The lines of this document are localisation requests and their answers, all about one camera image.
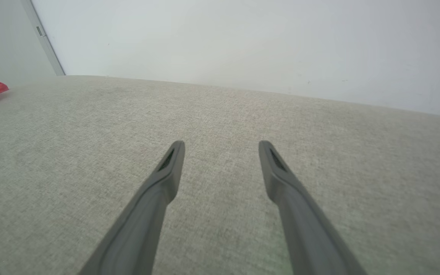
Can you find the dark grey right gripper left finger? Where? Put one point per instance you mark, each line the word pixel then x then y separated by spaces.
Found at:
pixel 147 221

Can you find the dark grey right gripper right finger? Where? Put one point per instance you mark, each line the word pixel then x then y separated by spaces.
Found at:
pixel 304 229

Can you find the grey door frame strip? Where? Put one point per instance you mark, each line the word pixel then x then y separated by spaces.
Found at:
pixel 42 36

